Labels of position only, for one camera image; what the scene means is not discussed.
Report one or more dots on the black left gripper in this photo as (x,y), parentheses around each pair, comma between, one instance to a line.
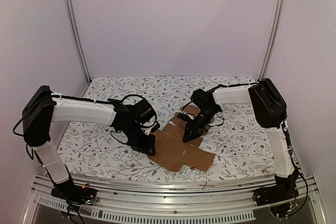
(146,147)

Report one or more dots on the floral patterned table mat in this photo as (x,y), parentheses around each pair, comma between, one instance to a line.
(235,146)

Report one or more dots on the aluminium front rail base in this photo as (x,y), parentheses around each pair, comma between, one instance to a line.
(228,201)

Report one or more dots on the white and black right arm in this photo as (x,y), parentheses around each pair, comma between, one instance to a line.
(270,112)

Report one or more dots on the aluminium frame post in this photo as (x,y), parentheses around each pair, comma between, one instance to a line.
(272,38)
(76,40)

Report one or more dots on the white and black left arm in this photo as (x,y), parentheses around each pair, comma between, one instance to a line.
(46,108)

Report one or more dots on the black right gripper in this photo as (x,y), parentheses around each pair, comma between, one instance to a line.
(196,125)

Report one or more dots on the brown cardboard box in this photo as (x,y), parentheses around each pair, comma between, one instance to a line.
(172,153)

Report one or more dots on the left aluminium frame post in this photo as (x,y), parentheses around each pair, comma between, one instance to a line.
(76,40)

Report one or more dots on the right aluminium frame post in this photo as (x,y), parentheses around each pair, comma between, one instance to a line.
(272,38)

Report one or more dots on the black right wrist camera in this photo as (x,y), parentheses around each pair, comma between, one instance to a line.
(201,98)

